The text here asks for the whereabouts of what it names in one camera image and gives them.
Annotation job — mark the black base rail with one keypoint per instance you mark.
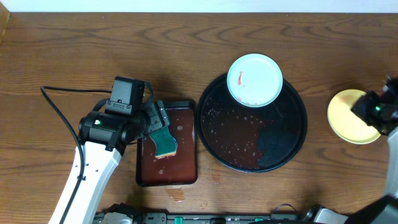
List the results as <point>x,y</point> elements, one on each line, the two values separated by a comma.
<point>123,213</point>

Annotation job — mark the dark red rectangular tray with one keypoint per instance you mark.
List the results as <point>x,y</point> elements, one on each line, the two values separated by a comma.
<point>177,169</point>

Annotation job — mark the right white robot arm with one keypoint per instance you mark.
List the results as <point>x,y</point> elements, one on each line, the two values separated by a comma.
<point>374,176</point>

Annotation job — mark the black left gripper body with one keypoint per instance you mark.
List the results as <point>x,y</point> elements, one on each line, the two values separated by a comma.
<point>158,116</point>

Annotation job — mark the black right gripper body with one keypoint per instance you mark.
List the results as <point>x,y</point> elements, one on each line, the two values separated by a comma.
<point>372,110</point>

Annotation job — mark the black round tray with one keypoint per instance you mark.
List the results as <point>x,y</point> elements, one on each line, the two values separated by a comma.
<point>251,139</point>

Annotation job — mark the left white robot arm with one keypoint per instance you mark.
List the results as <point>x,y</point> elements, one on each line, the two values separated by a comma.
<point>101,142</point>

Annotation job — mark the light green plate back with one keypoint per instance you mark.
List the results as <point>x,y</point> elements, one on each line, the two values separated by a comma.
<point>254,80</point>

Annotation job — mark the yellow plate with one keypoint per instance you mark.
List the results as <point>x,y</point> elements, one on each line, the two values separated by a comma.
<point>345,123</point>

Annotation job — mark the green yellow sponge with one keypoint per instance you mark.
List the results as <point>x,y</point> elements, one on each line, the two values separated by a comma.
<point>165,144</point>

